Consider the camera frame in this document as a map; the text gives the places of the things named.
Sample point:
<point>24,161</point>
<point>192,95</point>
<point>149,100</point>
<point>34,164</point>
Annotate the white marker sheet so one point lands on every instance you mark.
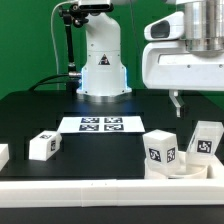
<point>108,124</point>

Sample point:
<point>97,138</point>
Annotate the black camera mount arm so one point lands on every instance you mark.
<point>72,17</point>

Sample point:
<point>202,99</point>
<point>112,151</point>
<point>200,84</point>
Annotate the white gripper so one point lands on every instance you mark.
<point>184,52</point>

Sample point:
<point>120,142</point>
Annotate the white left fence bar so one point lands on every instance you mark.
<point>4,155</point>

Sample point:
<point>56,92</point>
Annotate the white front fence bar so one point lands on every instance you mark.
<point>93,193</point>

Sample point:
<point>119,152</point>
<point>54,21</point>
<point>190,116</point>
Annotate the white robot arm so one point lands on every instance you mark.
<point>103,75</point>

